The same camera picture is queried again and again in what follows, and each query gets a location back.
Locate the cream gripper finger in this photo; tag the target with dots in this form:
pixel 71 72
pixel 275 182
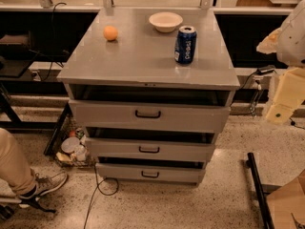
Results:
pixel 289 95
pixel 270 43

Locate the grey drawer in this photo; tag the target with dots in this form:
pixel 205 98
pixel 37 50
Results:
pixel 148 116
pixel 154 150
pixel 151 173

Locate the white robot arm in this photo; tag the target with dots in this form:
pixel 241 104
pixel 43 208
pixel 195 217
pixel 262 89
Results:
pixel 288 42

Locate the grey drawer cabinet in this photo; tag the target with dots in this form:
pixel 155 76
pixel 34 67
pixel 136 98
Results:
pixel 139 67

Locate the grey bottom drawer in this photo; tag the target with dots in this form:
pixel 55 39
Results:
pixel 151 173

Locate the grey top drawer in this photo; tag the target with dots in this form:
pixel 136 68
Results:
pixel 148 116

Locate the black power adapter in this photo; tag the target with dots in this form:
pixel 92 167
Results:
pixel 265 70

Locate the blue pepsi can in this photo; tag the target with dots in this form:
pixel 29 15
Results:
pixel 185 45

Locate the white bowl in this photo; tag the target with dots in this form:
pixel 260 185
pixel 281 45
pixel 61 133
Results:
pixel 165 21

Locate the wooden board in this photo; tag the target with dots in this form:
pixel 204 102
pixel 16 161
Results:
pixel 287 204

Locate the black metal stand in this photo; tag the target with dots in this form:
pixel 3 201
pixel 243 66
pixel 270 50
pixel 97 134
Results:
pixel 264 209

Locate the orange fruit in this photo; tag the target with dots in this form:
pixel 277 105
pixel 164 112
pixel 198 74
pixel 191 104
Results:
pixel 110 33

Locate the grey sneaker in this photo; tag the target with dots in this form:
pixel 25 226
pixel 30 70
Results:
pixel 45 185

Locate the person leg khaki trousers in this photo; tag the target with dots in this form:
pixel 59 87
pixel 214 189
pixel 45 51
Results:
pixel 14 167

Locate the black table leg frame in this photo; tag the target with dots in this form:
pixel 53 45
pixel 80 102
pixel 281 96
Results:
pixel 56 130

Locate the wire basket with items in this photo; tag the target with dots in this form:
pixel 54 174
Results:
pixel 72 150

